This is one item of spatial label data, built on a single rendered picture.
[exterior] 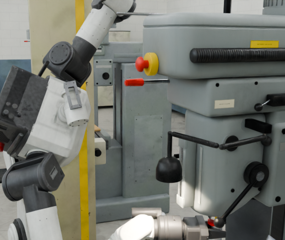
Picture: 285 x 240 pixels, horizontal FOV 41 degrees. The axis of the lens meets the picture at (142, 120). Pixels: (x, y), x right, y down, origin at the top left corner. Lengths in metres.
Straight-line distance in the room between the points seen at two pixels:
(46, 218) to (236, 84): 0.65
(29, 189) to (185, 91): 0.53
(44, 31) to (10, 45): 7.29
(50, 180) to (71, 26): 1.70
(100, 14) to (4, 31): 8.59
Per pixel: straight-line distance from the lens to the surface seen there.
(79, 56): 1.37
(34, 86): 1.28
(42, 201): 1.17
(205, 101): 0.99
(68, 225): 3.05
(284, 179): 1.21
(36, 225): 1.18
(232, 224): 3.31
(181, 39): 0.94
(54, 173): 1.20
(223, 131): 1.06
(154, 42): 1.03
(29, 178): 1.18
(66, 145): 1.24
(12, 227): 1.71
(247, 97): 1.05
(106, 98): 9.62
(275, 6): 1.22
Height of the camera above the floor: 1.84
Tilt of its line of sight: 13 degrees down
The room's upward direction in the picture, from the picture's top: 1 degrees clockwise
